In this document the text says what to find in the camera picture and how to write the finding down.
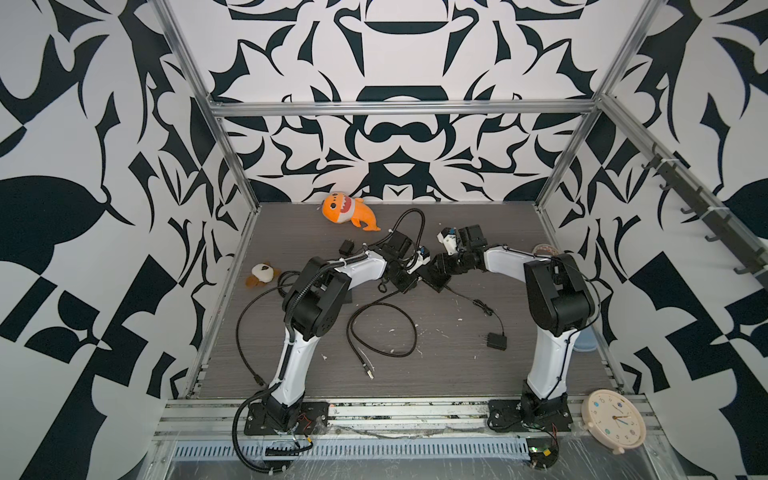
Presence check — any white double-sided tape roll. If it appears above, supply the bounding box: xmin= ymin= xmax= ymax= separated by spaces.
xmin=532 ymin=243 xmax=560 ymax=257

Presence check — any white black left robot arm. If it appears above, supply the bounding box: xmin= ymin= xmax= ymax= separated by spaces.
xmin=264 ymin=232 xmax=431 ymax=417

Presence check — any orange plush fish toy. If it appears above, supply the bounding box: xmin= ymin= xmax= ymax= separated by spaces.
xmin=321 ymin=192 xmax=380 ymax=232

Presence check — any small brown plush toy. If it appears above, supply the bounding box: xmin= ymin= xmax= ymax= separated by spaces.
xmin=245 ymin=262 xmax=281 ymax=288

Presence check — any aluminium frame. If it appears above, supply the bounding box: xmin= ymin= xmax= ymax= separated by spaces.
xmin=157 ymin=1 xmax=767 ymax=407

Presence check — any black braided ethernet cable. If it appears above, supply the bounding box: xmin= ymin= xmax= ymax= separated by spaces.
xmin=346 ymin=287 xmax=419 ymax=380

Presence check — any blue glasses case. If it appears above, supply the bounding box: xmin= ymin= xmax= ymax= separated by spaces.
xmin=574 ymin=327 xmax=598 ymax=353

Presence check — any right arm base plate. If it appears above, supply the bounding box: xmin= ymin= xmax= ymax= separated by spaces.
xmin=486 ymin=394 xmax=573 ymax=433

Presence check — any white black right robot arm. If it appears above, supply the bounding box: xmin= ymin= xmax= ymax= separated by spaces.
xmin=423 ymin=225 xmax=597 ymax=401

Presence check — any grey wall hook rail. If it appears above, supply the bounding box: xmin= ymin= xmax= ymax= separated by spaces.
xmin=643 ymin=143 xmax=767 ymax=289

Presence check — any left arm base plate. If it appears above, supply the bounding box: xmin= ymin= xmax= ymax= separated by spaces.
xmin=244 ymin=402 xmax=330 ymax=436

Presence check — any cream round wall clock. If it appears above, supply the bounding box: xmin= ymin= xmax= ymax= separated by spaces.
xmin=581 ymin=389 xmax=647 ymax=455

